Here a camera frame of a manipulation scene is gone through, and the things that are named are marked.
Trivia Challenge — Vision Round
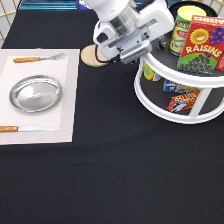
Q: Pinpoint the white two-tier lazy Susan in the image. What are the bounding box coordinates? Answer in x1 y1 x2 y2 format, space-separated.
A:
134 48 224 124

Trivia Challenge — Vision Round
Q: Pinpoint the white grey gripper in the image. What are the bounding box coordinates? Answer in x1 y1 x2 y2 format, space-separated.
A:
92 0 174 63

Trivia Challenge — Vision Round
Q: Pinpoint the beige woven placemat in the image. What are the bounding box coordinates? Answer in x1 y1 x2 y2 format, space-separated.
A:
0 49 80 145

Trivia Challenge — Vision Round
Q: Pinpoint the wooden handled knife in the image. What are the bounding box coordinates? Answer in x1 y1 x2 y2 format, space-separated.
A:
0 126 57 133

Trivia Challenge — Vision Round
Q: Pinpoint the black ribbed bowl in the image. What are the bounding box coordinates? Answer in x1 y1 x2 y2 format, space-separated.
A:
169 1 218 17

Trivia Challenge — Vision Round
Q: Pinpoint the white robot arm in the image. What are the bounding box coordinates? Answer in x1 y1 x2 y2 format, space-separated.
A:
85 0 174 64

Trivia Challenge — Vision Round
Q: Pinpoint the round wooden coaster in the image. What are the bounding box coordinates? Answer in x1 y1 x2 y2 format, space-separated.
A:
81 44 107 67

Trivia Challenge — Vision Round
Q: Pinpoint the red butter box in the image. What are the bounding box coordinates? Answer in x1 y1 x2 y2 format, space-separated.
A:
168 91 200 113

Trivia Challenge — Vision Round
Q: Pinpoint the black tablecloth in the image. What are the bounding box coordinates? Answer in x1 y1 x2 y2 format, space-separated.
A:
0 8 224 224

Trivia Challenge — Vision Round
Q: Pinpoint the wooden handled fork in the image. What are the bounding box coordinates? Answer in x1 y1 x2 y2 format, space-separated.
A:
13 53 64 63

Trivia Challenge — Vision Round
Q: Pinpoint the round silver metal plate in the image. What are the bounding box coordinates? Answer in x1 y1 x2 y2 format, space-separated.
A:
9 75 63 113

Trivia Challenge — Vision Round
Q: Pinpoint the green yellow cylindrical can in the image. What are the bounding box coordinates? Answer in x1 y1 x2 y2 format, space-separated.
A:
169 5 206 56

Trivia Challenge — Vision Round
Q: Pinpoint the red raisins box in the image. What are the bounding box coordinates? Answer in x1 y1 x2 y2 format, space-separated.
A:
177 15 224 74

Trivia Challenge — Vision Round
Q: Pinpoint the blue white small box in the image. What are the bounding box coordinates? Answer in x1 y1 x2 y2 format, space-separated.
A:
163 80 198 93

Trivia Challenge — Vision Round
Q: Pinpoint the bamboo lattice screen left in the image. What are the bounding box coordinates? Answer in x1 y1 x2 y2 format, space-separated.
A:
0 0 20 41

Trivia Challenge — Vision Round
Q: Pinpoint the yellow blue small can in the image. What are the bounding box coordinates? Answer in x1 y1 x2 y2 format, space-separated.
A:
144 65 161 81

